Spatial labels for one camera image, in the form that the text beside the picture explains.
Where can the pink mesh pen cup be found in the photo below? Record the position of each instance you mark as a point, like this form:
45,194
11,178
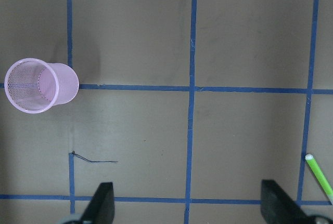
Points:
34,86

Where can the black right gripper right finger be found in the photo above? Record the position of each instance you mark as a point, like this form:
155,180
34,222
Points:
277,206

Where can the green highlighter pen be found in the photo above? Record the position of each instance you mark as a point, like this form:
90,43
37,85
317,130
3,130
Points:
319,175

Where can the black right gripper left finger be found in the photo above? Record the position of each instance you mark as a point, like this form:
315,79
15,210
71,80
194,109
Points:
101,207

